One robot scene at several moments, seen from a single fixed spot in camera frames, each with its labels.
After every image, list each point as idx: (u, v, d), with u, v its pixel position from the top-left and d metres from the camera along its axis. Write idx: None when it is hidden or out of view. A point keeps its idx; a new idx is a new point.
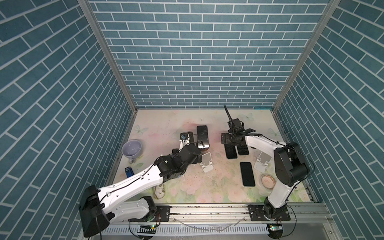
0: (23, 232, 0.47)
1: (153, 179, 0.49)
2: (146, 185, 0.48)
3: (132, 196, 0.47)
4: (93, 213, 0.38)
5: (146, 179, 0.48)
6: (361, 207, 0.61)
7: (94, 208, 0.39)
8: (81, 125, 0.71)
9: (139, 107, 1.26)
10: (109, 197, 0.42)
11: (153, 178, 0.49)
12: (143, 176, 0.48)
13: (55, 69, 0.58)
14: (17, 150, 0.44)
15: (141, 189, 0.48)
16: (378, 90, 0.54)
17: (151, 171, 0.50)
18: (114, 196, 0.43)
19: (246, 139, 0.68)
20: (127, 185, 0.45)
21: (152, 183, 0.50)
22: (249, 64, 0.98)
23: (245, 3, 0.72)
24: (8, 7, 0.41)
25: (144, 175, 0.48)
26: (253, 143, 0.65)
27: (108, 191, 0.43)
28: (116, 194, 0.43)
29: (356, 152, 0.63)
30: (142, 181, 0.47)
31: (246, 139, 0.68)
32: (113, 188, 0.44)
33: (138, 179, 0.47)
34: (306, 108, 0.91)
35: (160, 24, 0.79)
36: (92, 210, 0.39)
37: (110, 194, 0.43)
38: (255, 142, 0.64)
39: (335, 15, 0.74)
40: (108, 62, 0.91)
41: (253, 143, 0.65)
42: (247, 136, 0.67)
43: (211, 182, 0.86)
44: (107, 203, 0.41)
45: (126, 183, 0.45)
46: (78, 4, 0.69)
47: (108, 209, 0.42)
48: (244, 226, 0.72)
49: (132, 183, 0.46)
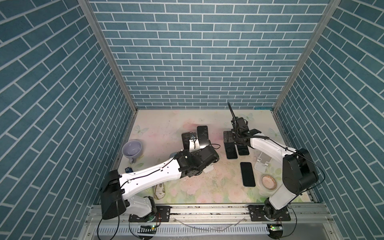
0: (23, 232, 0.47)
1: (172, 172, 0.48)
2: (164, 177, 0.48)
3: (149, 186, 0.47)
4: (114, 198, 0.39)
5: (165, 171, 0.48)
6: (361, 207, 0.61)
7: (114, 193, 0.40)
8: (81, 125, 0.71)
9: (139, 107, 1.26)
10: (129, 183, 0.43)
11: (172, 172, 0.48)
12: (163, 169, 0.48)
13: (55, 69, 0.58)
14: (17, 150, 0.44)
15: (159, 180, 0.48)
16: (378, 90, 0.54)
17: (171, 164, 0.50)
18: (134, 184, 0.43)
19: (251, 141, 0.65)
20: (147, 175, 0.45)
21: (170, 176, 0.49)
22: (249, 64, 0.98)
23: (245, 3, 0.72)
24: (8, 7, 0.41)
25: (163, 167, 0.48)
26: (259, 145, 0.61)
27: (128, 178, 0.43)
28: (135, 181, 0.43)
29: (356, 152, 0.63)
30: (161, 173, 0.47)
31: (251, 141, 0.65)
32: (133, 176, 0.44)
33: (158, 170, 0.47)
34: (306, 108, 0.91)
35: (160, 24, 0.79)
36: (113, 195, 0.39)
37: (130, 181, 0.43)
38: (260, 145, 0.61)
39: (335, 15, 0.74)
40: (108, 62, 0.91)
41: (258, 145, 0.62)
42: (252, 138, 0.64)
43: (211, 182, 0.86)
44: (127, 190, 0.41)
45: (146, 172, 0.46)
46: (78, 4, 0.69)
47: (127, 195, 0.43)
48: (244, 226, 0.72)
49: (151, 173, 0.46)
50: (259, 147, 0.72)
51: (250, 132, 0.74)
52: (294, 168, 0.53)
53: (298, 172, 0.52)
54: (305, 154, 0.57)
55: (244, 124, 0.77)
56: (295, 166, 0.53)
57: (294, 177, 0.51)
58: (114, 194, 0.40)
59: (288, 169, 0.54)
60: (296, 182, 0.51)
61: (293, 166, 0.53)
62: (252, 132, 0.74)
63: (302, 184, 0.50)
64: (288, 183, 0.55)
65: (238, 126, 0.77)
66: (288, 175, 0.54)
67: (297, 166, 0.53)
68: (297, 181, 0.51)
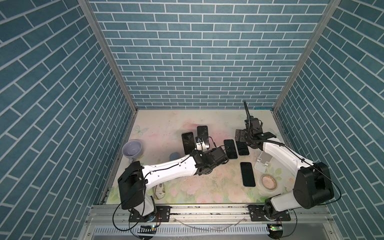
0: (23, 232, 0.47)
1: (189, 168, 0.51)
2: (182, 172, 0.51)
3: (168, 178, 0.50)
4: (137, 187, 0.41)
5: (183, 166, 0.51)
6: (361, 207, 0.61)
7: (137, 183, 0.42)
8: (81, 125, 0.71)
9: (139, 107, 1.26)
10: (151, 174, 0.45)
11: (190, 167, 0.52)
12: (181, 163, 0.51)
13: (56, 69, 0.58)
14: (17, 150, 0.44)
15: (176, 174, 0.51)
16: (378, 90, 0.54)
17: (189, 160, 0.53)
18: (156, 175, 0.45)
19: (264, 145, 0.61)
20: (168, 168, 0.48)
21: (187, 172, 0.53)
22: (250, 64, 0.98)
23: (245, 3, 0.72)
24: (8, 7, 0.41)
25: (181, 162, 0.51)
26: (272, 150, 0.58)
27: (150, 170, 0.46)
28: (157, 174, 0.46)
29: (356, 152, 0.63)
30: (180, 168, 0.50)
31: (263, 145, 0.61)
32: (154, 168, 0.47)
33: (176, 165, 0.50)
34: (306, 108, 0.91)
35: (160, 24, 0.79)
36: (136, 184, 0.41)
37: (152, 172, 0.45)
38: (273, 150, 0.57)
39: (335, 15, 0.74)
40: (108, 62, 0.91)
41: (271, 150, 0.58)
42: (266, 142, 0.60)
43: (211, 182, 0.86)
44: (150, 181, 0.44)
45: (166, 166, 0.48)
46: (78, 4, 0.69)
47: (149, 185, 0.45)
48: (244, 226, 0.72)
49: (171, 167, 0.49)
50: (273, 153, 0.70)
51: (264, 135, 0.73)
52: (309, 183, 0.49)
53: (313, 188, 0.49)
54: (323, 168, 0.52)
55: (258, 126, 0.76)
56: (310, 182, 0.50)
57: (307, 192, 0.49)
58: (138, 183, 0.41)
59: (302, 182, 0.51)
60: (309, 199, 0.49)
61: (308, 181, 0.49)
62: (266, 135, 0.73)
63: (314, 202, 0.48)
64: (299, 195, 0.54)
65: (251, 127, 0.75)
66: (302, 189, 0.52)
67: (313, 181, 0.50)
68: (310, 199, 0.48)
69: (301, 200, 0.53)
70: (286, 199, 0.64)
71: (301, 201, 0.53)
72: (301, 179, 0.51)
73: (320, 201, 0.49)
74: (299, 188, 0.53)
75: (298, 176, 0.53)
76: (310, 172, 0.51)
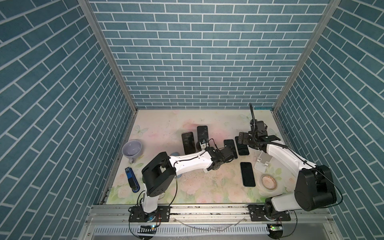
0: (23, 232, 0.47)
1: (207, 160, 0.58)
2: (200, 164, 0.57)
3: (189, 169, 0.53)
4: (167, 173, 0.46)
5: (202, 158, 0.57)
6: (361, 207, 0.61)
7: (167, 170, 0.46)
8: (81, 125, 0.71)
9: (139, 107, 1.26)
10: (177, 164, 0.50)
11: (208, 159, 0.58)
12: (200, 156, 0.58)
13: (56, 69, 0.58)
14: (17, 150, 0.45)
15: (196, 166, 0.57)
16: (378, 90, 0.54)
17: (206, 153, 0.60)
18: (181, 165, 0.51)
19: (268, 147, 0.62)
20: (191, 159, 0.54)
21: (205, 164, 0.59)
22: (250, 64, 0.98)
23: (245, 3, 0.72)
24: (8, 7, 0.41)
25: (201, 155, 0.58)
26: (275, 152, 0.58)
27: (177, 160, 0.51)
28: (182, 163, 0.51)
29: (356, 152, 0.63)
30: (201, 159, 0.57)
31: (267, 147, 0.62)
32: (179, 158, 0.52)
33: (196, 157, 0.56)
34: (306, 108, 0.91)
35: (160, 24, 0.79)
36: (166, 171, 0.46)
37: (178, 162, 0.51)
38: (276, 152, 0.58)
39: (335, 15, 0.74)
40: (107, 62, 0.91)
41: (275, 152, 0.58)
42: (269, 144, 0.61)
43: (211, 181, 0.86)
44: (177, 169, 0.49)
45: (187, 157, 0.54)
46: (78, 4, 0.69)
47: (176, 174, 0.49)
48: (244, 226, 0.72)
49: (192, 159, 0.55)
50: (276, 154, 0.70)
51: (268, 138, 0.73)
52: (310, 184, 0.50)
53: (314, 190, 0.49)
54: (326, 171, 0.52)
55: (263, 128, 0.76)
56: (312, 183, 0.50)
57: (309, 193, 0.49)
58: (168, 170, 0.46)
59: (303, 183, 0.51)
60: (309, 200, 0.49)
61: (309, 182, 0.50)
62: (270, 138, 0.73)
63: (315, 204, 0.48)
64: (300, 197, 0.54)
65: (256, 130, 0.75)
66: (303, 190, 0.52)
67: (314, 182, 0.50)
68: (311, 201, 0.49)
69: (302, 202, 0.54)
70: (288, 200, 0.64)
71: (302, 203, 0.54)
72: (303, 180, 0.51)
73: (321, 204, 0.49)
74: (300, 189, 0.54)
75: (300, 177, 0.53)
76: (311, 174, 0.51)
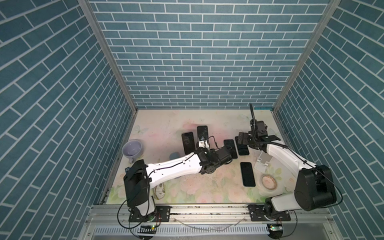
0: (23, 232, 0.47)
1: (193, 166, 0.51)
2: (186, 170, 0.50)
3: (172, 176, 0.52)
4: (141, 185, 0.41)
5: (187, 164, 0.50)
6: (361, 207, 0.61)
7: (141, 181, 0.42)
8: (81, 125, 0.71)
9: (139, 107, 1.26)
10: (155, 173, 0.45)
11: (194, 166, 0.51)
12: (185, 162, 0.50)
13: (56, 69, 0.58)
14: (17, 150, 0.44)
15: (181, 172, 0.50)
16: (378, 90, 0.54)
17: (193, 158, 0.52)
18: (160, 174, 0.45)
19: (268, 147, 0.62)
20: (172, 167, 0.48)
21: (191, 169, 0.51)
22: (250, 64, 0.98)
23: (245, 3, 0.72)
24: (8, 7, 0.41)
25: (185, 161, 0.50)
26: (275, 152, 0.58)
27: (154, 168, 0.46)
28: (161, 172, 0.46)
29: (356, 152, 0.63)
30: (184, 166, 0.49)
31: (267, 147, 0.62)
32: (158, 166, 0.47)
33: (179, 163, 0.49)
34: (306, 108, 0.91)
35: (161, 24, 0.79)
36: (140, 183, 0.41)
37: (156, 171, 0.45)
38: (277, 153, 0.57)
39: (335, 15, 0.74)
40: (107, 62, 0.91)
41: (274, 152, 0.59)
42: (270, 144, 0.61)
43: (211, 181, 0.86)
44: (154, 179, 0.44)
45: (170, 164, 0.48)
46: (78, 4, 0.69)
47: (153, 183, 0.45)
48: (244, 226, 0.72)
49: (174, 166, 0.48)
50: (276, 155, 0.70)
51: (268, 138, 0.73)
52: (310, 184, 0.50)
53: (314, 190, 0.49)
54: (326, 171, 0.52)
55: (264, 128, 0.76)
56: (311, 183, 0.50)
57: (308, 193, 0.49)
58: (142, 182, 0.42)
59: (303, 182, 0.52)
60: (309, 200, 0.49)
61: (309, 182, 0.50)
62: (270, 138, 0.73)
63: (315, 204, 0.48)
64: (300, 197, 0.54)
65: (256, 130, 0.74)
66: (302, 189, 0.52)
67: (314, 182, 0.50)
68: (310, 201, 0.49)
69: (302, 202, 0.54)
70: (288, 200, 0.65)
71: (302, 203, 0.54)
72: (302, 179, 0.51)
73: (321, 204, 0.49)
74: (300, 189, 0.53)
75: (299, 177, 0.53)
76: (311, 174, 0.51)
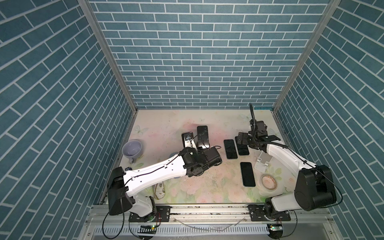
0: (23, 232, 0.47)
1: (176, 169, 0.47)
2: (169, 174, 0.47)
3: (153, 183, 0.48)
4: (118, 194, 0.39)
5: (169, 169, 0.46)
6: (361, 207, 0.61)
7: (118, 190, 0.40)
8: (81, 125, 0.71)
9: (139, 107, 1.26)
10: (132, 181, 0.42)
11: (177, 169, 0.47)
12: (167, 166, 0.46)
13: (56, 69, 0.58)
14: (17, 150, 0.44)
15: (164, 178, 0.47)
16: (378, 89, 0.55)
17: (176, 161, 0.48)
18: (138, 181, 0.42)
19: (268, 147, 0.62)
20: (152, 173, 0.44)
21: (175, 174, 0.48)
22: (250, 64, 0.98)
23: (245, 3, 0.72)
24: (8, 7, 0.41)
25: (167, 165, 0.47)
26: (276, 152, 0.58)
27: (132, 176, 0.43)
28: (139, 179, 0.43)
29: (356, 152, 0.63)
30: (165, 171, 0.46)
31: (267, 147, 0.62)
32: (137, 173, 0.44)
33: (161, 168, 0.46)
34: (306, 108, 0.91)
35: (160, 24, 0.79)
36: (117, 191, 0.39)
37: (134, 178, 0.43)
38: (277, 152, 0.57)
39: (335, 15, 0.74)
40: (107, 62, 0.91)
41: (275, 152, 0.58)
42: (270, 143, 0.61)
43: (211, 182, 0.86)
44: (131, 187, 0.41)
45: (150, 169, 0.45)
46: (78, 4, 0.69)
47: (130, 192, 0.42)
48: (244, 226, 0.72)
49: (155, 172, 0.45)
50: (276, 155, 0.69)
51: (268, 138, 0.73)
52: (310, 184, 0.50)
53: (314, 190, 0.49)
54: (326, 171, 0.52)
55: (264, 128, 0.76)
56: (311, 183, 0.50)
57: (308, 194, 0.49)
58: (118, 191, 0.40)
59: (303, 183, 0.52)
60: (309, 200, 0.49)
61: (309, 182, 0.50)
62: (270, 138, 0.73)
63: (315, 204, 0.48)
64: (300, 197, 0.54)
65: (256, 129, 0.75)
66: (302, 189, 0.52)
67: (314, 182, 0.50)
68: (311, 201, 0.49)
69: (302, 202, 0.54)
70: (287, 200, 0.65)
71: (302, 203, 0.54)
72: (302, 179, 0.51)
73: (321, 204, 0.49)
74: (300, 189, 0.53)
75: (299, 177, 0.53)
76: (311, 174, 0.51)
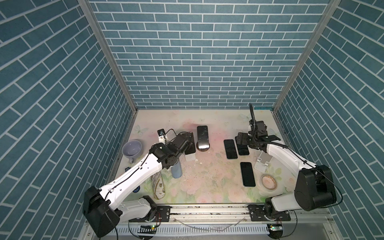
0: (23, 232, 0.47)
1: (152, 166, 0.49)
2: (146, 174, 0.49)
3: (134, 187, 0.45)
4: (101, 211, 0.38)
5: (145, 167, 0.48)
6: (361, 207, 0.61)
7: (100, 207, 0.38)
8: (81, 125, 0.71)
9: (139, 107, 1.26)
10: (112, 192, 0.41)
11: (152, 164, 0.49)
12: (142, 166, 0.48)
13: (56, 69, 0.58)
14: (17, 150, 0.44)
15: (143, 178, 0.49)
16: (378, 90, 0.54)
17: (149, 159, 0.50)
18: (117, 191, 0.42)
19: (268, 147, 0.62)
20: (128, 178, 0.45)
21: (152, 170, 0.50)
22: (249, 64, 0.98)
23: (245, 3, 0.72)
24: (8, 7, 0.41)
25: (142, 165, 0.48)
26: (275, 152, 0.58)
27: (110, 188, 0.42)
28: (118, 188, 0.43)
29: (356, 152, 0.63)
30: (141, 171, 0.47)
31: (267, 147, 0.62)
32: (114, 184, 0.43)
33: (136, 169, 0.47)
34: (306, 108, 0.91)
35: (161, 24, 0.79)
36: (99, 209, 0.38)
37: (112, 190, 0.42)
38: (277, 152, 0.57)
39: (335, 15, 0.74)
40: (107, 62, 0.91)
41: (275, 152, 0.58)
42: (270, 143, 0.61)
43: (211, 182, 0.86)
44: (113, 199, 0.41)
45: (126, 175, 0.45)
46: (78, 4, 0.69)
47: (114, 204, 0.41)
48: (244, 226, 0.72)
49: (131, 175, 0.45)
50: (276, 155, 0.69)
51: (268, 138, 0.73)
52: (310, 184, 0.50)
53: (314, 190, 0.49)
54: (326, 171, 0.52)
55: (263, 128, 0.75)
56: (311, 183, 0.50)
57: (308, 193, 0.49)
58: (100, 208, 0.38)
59: (303, 183, 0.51)
60: (309, 200, 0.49)
61: (309, 181, 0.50)
62: (270, 138, 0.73)
63: (315, 204, 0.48)
64: (300, 197, 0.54)
65: (256, 130, 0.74)
66: (302, 189, 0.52)
67: (314, 182, 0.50)
68: (311, 201, 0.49)
69: (302, 202, 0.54)
70: (287, 200, 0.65)
71: (302, 203, 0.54)
72: (302, 179, 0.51)
73: (321, 203, 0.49)
74: (300, 189, 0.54)
75: (300, 177, 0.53)
76: (311, 174, 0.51)
